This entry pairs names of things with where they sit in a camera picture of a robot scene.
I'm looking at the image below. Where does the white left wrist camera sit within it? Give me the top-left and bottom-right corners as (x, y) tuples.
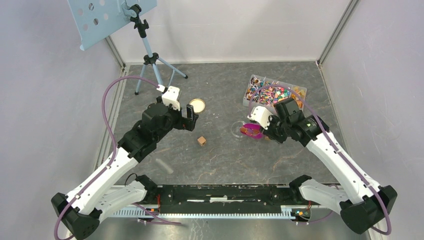
(161, 86), (181, 111)

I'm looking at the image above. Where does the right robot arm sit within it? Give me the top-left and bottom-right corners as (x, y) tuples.
(250, 98), (398, 236)

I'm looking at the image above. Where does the light blue music stand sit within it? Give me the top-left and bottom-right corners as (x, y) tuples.
(67, 0), (189, 96)

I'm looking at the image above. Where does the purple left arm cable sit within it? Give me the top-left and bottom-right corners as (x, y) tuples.
(52, 75), (183, 240)

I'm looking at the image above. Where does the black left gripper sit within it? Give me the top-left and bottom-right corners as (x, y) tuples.
(154, 102), (199, 143)

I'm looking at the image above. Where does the wooden letter cube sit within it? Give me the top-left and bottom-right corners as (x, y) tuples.
(197, 136), (207, 146)

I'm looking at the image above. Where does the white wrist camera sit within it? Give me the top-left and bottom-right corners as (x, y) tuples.
(247, 106), (278, 130)
(161, 86), (181, 111)

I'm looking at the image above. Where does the magenta plastic scoop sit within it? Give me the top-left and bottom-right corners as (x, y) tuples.
(240, 123), (264, 140)

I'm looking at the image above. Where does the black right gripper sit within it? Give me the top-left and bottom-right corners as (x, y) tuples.
(258, 113), (290, 144)

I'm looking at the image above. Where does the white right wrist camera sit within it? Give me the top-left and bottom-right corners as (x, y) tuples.
(247, 106), (278, 130)

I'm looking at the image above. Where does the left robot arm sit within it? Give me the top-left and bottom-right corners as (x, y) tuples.
(51, 102), (199, 240)

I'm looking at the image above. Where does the clear compartment candy box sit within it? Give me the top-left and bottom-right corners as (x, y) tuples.
(242, 74), (307, 110)

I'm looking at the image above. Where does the gold jar lid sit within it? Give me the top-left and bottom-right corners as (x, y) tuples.
(189, 98), (206, 114)

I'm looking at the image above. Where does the clear glass jar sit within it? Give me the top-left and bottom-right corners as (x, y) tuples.
(230, 120), (246, 140)

